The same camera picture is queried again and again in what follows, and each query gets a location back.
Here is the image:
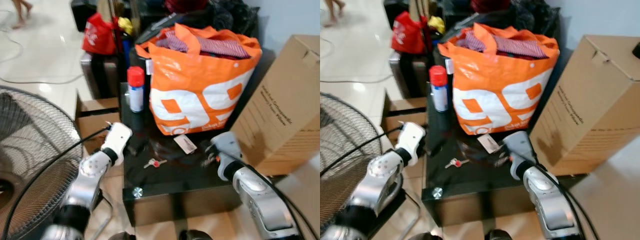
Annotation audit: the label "small white key tag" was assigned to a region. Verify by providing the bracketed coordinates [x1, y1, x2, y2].
[173, 135, 199, 155]
[476, 133, 501, 155]

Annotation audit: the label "black glossy table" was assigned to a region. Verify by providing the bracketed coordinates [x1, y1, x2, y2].
[421, 82, 589, 217]
[119, 82, 287, 228]

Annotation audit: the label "orange and white shopping bag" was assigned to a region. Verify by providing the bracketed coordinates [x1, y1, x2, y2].
[136, 22, 263, 137]
[437, 22, 561, 136]

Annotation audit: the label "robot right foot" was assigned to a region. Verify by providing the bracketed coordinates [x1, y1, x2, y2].
[179, 229, 214, 240]
[482, 229, 513, 240]

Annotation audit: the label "tall printed cardboard box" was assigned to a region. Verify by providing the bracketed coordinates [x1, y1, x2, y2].
[230, 34, 321, 177]
[529, 34, 640, 177]

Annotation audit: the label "white spray can red cap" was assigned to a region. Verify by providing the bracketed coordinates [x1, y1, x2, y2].
[429, 65, 450, 113]
[126, 66, 146, 114]

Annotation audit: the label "striped purple cloth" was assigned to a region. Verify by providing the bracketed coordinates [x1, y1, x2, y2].
[155, 32, 251, 61]
[456, 31, 548, 60]

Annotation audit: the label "small brown cardboard box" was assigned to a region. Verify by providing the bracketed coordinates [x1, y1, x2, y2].
[75, 95, 122, 156]
[381, 92, 427, 147]

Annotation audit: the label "dark grey suitcase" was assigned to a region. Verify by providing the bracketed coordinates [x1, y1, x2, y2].
[389, 50, 431, 99]
[80, 50, 127, 100]

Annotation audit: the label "black plastic bag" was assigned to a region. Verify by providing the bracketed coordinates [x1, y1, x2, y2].
[207, 0, 261, 37]
[510, 0, 561, 37]

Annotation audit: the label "yellow cloth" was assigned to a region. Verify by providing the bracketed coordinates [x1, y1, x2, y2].
[117, 17, 135, 36]
[427, 16, 446, 35]

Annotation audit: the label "red plastic bag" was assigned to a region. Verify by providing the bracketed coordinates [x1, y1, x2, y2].
[391, 11, 431, 55]
[82, 12, 122, 56]

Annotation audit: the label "person's bare legs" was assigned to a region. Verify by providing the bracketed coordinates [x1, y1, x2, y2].
[323, 0, 346, 28]
[10, 0, 34, 30]

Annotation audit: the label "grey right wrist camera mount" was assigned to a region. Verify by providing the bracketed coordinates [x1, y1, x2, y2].
[212, 131, 244, 173]
[502, 131, 539, 178]

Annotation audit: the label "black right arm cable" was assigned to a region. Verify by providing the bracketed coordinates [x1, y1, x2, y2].
[535, 162, 601, 240]
[239, 159, 321, 240]

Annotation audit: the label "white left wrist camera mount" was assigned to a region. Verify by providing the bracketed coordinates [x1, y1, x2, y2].
[395, 121, 427, 161]
[101, 122, 133, 161]

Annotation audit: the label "black wire-cage standing fan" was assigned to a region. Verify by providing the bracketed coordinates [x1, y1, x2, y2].
[0, 85, 84, 240]
[320, 92, 384, 235]

